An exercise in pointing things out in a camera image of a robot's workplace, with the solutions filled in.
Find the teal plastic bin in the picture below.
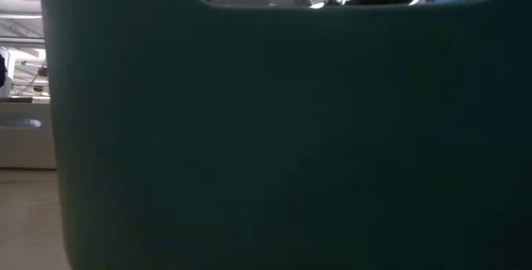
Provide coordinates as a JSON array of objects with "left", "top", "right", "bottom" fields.
[{"left": 37, "top": 0, "right": 532, "bottom": 270}]

